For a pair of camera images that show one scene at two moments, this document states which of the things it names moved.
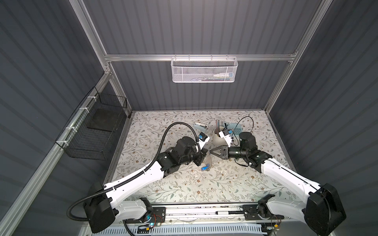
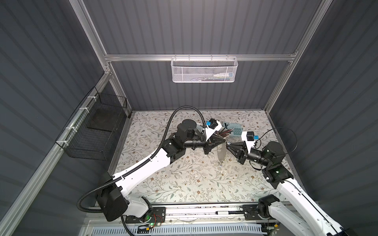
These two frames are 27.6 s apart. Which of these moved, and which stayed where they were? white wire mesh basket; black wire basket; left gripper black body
Moved: left gripper black body
Stayed: white wire mesh basket; black wire basket
